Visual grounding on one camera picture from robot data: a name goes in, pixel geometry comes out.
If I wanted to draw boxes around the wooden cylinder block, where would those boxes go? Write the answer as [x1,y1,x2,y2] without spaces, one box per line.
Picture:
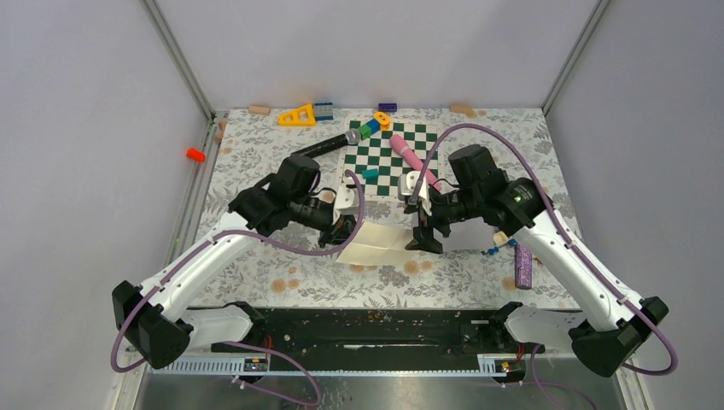
[248,105,271,116]
[449,104,476,118]

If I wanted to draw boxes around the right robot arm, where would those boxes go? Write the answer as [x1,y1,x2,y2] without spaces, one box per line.
[399,144,669,377]

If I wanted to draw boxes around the yellow triangle toy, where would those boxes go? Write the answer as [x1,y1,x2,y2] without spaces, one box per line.
[277,103,316,127]

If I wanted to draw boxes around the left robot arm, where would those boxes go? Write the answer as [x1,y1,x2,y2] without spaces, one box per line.
[110,155,365,373]

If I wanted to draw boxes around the blue lego brick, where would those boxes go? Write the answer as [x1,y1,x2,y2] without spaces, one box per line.
[312,102,334,121]

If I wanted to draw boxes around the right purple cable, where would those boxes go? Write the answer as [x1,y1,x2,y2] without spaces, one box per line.
[409,123,679,410]

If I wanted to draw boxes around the teal cube block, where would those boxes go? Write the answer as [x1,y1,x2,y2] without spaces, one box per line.
[361,168,379,180]

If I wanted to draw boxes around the purple glitter microphone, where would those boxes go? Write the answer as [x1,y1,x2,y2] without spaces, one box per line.
[514,243,534,290]

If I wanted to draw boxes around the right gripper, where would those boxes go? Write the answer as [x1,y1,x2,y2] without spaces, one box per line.
[404,186,482,255]

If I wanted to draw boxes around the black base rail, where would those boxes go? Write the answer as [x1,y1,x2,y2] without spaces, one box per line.
[210,307,534,372]

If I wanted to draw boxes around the floral table cloth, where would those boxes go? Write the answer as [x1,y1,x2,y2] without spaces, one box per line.
[195,108,577,309]

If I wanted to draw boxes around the orange cap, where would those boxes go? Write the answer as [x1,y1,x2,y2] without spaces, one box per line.
[185,148,207,163]

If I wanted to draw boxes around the purple lego brick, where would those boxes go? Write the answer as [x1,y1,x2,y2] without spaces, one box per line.
[377,102,398,113]

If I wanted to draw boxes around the black toy microphone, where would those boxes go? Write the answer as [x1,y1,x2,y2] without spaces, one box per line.
[291,128,362,158]

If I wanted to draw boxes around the wooden cylinder block right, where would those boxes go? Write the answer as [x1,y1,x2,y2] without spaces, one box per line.
[449,104,476,118]

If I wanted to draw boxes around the beige toy car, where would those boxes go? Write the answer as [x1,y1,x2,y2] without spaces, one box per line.
[482,230,517,255]

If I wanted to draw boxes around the green white chessboard mat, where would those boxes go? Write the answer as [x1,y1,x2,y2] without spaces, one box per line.
[337,120,439,202]

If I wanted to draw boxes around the wooden cylinder block left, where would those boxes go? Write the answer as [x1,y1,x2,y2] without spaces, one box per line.
[248,105,271,116]

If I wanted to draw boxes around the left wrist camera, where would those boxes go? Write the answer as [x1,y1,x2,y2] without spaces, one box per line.
[332,175,365,227]

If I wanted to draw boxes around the colourful block chain toy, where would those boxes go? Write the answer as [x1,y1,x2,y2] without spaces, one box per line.
[358,111,391,141]

